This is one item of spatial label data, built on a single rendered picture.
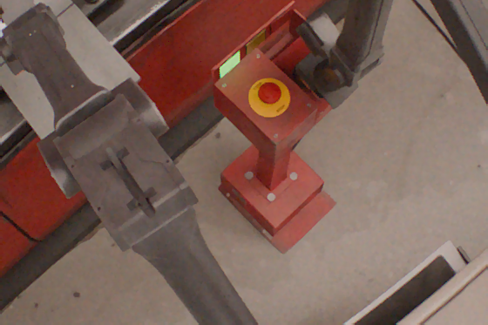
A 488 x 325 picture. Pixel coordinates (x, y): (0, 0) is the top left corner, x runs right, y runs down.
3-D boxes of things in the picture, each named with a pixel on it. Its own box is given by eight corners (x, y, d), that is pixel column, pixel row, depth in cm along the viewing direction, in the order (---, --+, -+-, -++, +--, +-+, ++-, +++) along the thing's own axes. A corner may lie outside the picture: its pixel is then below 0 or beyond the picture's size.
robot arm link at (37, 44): (77, 213, 71) (178, 144, 73) (45, 165, 68) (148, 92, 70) (5, 65, 107) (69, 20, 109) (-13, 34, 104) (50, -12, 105)
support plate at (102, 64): (53, 155, 125) (52, 153, 124) (-28, 44, 130) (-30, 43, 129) (141, 79, 128) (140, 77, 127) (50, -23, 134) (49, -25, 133)
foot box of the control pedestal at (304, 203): (283, 255, 220) (286, 247, 209) (217, 188, 225) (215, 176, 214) (337, 203, 224) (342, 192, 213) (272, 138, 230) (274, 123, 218)
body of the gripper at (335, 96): (319, 44, 150) (330, 36, 143) (356, 87, 151) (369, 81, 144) (294, 67, 149) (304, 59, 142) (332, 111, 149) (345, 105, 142)
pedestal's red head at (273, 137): (273, 165, 159) (277, 134, 142) (213, 105, 162) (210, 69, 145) (347, 95, 163) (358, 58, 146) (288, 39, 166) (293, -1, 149)
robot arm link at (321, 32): (343, 84, 130) (382, 55, 132) (300, 23, 130) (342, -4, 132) (322, 94, 142) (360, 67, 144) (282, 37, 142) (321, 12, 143)
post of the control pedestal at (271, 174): (271, 191, 213) (281, 119, 161) (255, 176, 214) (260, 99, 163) (287, 176, 214) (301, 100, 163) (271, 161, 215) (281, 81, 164)
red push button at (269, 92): (268, 113, 150) (269, 106, 146) (253, 98, 150) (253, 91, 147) (285, 98, 150) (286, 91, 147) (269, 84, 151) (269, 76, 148)
